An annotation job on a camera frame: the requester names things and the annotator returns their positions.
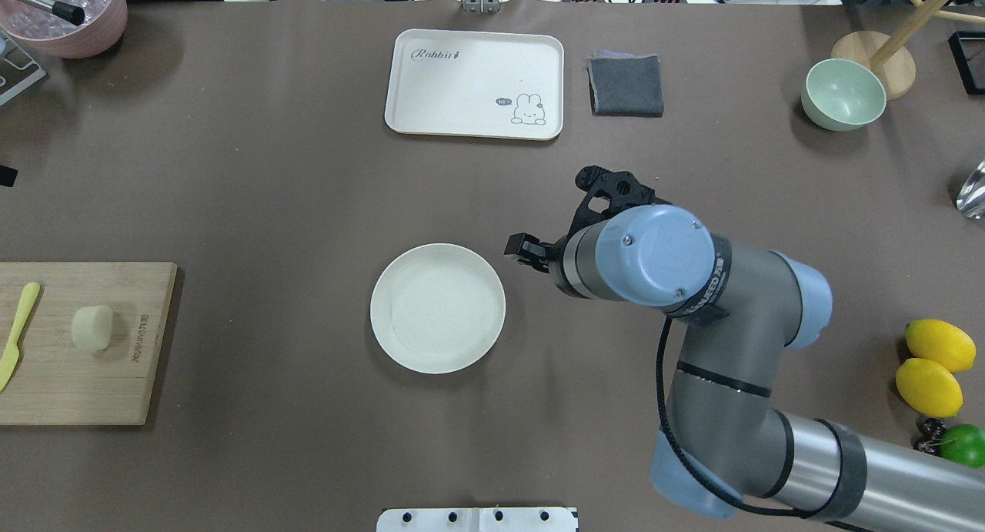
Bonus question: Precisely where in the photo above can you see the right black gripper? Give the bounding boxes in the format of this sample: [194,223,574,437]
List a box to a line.
[503,165,669,273]

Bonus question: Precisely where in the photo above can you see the cream round plate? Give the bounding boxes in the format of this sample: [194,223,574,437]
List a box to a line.
[369,243,506,375]

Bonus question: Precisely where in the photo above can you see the pale white bun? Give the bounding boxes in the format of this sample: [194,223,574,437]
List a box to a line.
[70,305,113,353]

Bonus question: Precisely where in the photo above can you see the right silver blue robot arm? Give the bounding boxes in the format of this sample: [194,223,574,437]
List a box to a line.
[504,165,983,531]

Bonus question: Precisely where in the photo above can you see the cream rabbit tray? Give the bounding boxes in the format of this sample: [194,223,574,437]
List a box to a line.
[384,29,564,140]

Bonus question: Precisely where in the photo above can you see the pastel cup rack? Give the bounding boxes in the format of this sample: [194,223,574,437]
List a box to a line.
[0,32,47,106]

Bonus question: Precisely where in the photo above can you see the steel muddler stick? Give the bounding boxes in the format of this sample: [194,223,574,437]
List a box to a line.
[15,0,85,26]

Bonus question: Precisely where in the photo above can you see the yellow plastic knife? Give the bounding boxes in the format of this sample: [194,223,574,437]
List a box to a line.
[1,282,42,392]

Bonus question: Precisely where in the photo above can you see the grey folded cloth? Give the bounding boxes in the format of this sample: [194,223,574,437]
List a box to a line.
[586,52,665,118]

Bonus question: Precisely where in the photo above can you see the pink bowl with ice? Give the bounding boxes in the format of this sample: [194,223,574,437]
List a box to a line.
[1,0,128,59]

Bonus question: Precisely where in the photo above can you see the bamboo cutting board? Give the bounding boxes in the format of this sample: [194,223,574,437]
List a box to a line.
[1,262,179,426]

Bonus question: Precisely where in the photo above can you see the mint green bowl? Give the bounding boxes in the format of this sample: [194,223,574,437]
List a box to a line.
[800,58,889,132]

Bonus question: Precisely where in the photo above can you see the wooden cup stand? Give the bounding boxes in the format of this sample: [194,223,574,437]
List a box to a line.
[830,0,983,100]

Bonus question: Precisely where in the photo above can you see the yellow lemon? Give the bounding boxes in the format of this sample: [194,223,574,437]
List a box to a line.
[905,319,977,372]
[896,357,963,417]

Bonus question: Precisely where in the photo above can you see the dark cherries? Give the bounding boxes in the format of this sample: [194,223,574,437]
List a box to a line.
[912,417,947,457]

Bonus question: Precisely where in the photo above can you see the steel scoop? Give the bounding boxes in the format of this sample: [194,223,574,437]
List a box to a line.
[954,160,985,219]

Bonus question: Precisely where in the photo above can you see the green lime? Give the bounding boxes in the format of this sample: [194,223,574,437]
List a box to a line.
[940,424,984,468]

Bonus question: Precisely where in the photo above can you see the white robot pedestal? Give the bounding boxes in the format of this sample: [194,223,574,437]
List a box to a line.
[376,507,580,531]

